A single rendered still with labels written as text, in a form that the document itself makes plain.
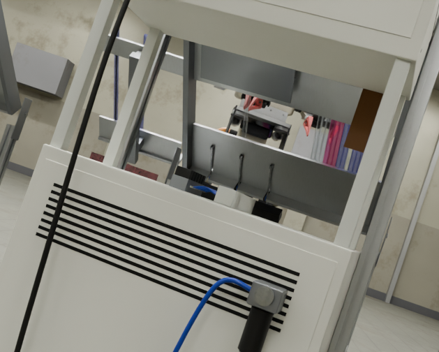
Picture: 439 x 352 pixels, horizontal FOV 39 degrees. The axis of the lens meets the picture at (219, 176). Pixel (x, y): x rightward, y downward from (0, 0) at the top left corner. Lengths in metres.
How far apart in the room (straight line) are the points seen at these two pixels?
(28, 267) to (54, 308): 0.11
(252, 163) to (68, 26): 8.68
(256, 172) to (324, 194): 0.24
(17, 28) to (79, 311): 9.71
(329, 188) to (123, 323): 1.01
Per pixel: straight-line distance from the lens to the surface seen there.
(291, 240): 1.22
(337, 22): 1.30
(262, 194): 2.18
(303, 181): 2.11
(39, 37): 10.75
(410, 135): 1.66
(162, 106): 10.00
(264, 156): 2.11
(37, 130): 10.44
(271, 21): 1.31
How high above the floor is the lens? 0.63
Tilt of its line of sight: 2 degrees up
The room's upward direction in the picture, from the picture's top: 19 degrees clockwise
